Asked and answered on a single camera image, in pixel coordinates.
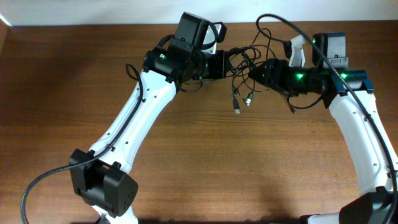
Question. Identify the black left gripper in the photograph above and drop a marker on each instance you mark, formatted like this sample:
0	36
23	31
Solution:
222	64

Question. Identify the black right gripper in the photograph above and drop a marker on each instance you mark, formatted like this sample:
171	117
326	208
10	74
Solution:
280	76

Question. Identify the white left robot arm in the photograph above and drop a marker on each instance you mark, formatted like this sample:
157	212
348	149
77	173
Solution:
101	175

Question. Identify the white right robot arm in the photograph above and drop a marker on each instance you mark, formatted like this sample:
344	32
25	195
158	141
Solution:
348	95

